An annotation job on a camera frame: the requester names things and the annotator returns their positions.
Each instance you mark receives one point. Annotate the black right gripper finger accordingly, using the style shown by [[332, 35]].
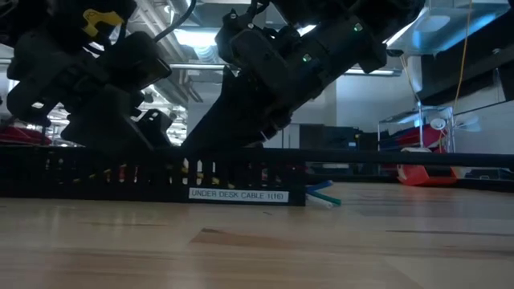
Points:
[[233, 116]]

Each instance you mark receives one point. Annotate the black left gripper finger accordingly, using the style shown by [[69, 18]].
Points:
[[104, 124], [158, 130]]

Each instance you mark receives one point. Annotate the black raceway cover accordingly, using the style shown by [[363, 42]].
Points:
[[401, 157]]

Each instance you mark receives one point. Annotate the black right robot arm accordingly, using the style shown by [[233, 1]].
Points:
[[361, 20]]

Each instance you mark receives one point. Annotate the overhead light bar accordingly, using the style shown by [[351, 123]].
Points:
[[361, 72]]

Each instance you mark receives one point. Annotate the red storage bin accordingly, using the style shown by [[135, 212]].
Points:
[[20, 136]]

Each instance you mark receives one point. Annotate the black cabinet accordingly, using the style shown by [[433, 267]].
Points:
[[341, 138]]

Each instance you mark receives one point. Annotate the metal shelf rack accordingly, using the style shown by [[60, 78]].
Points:
[[419, 120]]

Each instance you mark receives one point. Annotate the orange tape dispenser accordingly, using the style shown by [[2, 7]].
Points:
[[425, 176]]

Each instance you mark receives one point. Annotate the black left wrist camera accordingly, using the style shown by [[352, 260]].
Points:
[[136, 60]]

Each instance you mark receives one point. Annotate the black metal table frame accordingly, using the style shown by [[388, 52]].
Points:
[[361, 178]]

